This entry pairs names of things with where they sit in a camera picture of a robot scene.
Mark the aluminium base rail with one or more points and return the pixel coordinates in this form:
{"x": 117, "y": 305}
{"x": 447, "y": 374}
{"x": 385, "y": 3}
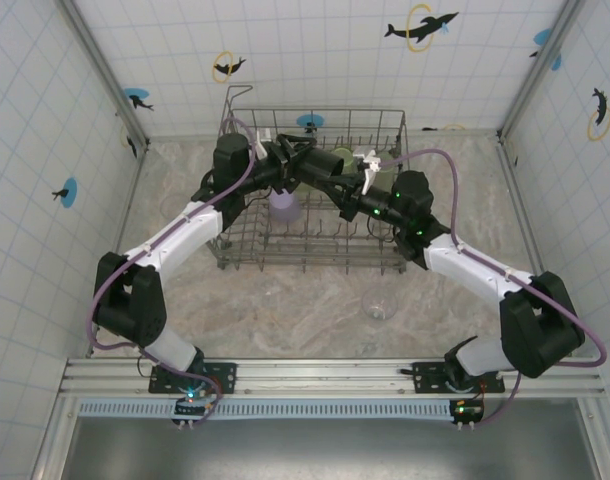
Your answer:
{"x": 310, "y": 372}

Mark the aluminium side rail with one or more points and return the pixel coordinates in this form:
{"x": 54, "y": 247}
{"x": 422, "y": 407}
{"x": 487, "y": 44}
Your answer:
{"x": 509, "y": 155}

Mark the blue patch wall sticker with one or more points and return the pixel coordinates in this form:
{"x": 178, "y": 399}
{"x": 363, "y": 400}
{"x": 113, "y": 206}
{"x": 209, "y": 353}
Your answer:
{"x": 541, "y": 36}

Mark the controller board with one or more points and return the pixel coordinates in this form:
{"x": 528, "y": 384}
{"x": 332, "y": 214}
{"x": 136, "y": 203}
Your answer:
{"x": 190, "y": 407}
{"x": 467, "y": 411}

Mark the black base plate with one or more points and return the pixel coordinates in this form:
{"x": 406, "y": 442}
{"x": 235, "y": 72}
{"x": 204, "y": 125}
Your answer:
{"x": 425, "y": 375}
{"x": 225, "y": 375}

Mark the blue circle fish sticker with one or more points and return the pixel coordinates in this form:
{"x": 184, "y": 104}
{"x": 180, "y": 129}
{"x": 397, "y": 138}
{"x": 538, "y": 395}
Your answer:
{"x": 310, "y": 120}

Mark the blue circle shark sticker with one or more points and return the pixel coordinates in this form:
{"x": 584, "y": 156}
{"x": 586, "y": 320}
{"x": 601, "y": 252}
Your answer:
{"x": 136, "y": 97}

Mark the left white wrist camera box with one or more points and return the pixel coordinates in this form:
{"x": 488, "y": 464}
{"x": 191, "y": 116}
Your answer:
{"x": 264, "y": 142}

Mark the low black yellow sticker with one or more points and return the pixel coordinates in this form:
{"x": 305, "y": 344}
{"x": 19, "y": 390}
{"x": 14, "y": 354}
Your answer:
{"x": 430, "y": 129}

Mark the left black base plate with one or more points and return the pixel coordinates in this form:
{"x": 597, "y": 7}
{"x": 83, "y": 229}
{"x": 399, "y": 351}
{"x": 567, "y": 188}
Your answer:
{"x": 225, "y": 375}

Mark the left controller board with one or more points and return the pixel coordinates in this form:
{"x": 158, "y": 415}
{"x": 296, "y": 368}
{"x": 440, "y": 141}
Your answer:
{"x": 190, "y": 407}

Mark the right controller board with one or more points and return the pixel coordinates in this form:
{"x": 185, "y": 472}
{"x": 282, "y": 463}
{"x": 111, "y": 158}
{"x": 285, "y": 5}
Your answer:
{"x": 467, "y": 411}

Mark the purple plastic cup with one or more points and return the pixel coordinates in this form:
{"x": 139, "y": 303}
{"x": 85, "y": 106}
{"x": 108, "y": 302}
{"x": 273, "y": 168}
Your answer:
{"x": 285, "y": 210}

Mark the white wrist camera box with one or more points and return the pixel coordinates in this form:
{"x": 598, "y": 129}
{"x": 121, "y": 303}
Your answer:
{"x": 370, "y": 167}
{"x": 264, "y": 142}

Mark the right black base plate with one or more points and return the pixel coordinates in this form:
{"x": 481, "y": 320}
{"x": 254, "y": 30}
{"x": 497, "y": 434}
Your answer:
{"x": 425, "y": 375}

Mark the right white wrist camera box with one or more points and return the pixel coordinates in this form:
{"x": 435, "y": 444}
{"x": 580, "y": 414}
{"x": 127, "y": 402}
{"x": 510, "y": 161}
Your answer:
{"x": 370, "y": 167}

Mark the aluminium frame post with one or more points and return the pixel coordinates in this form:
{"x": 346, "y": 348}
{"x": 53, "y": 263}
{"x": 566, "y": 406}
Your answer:
{"x": 90, "y": 42}
{"x": 524, "y": 100}

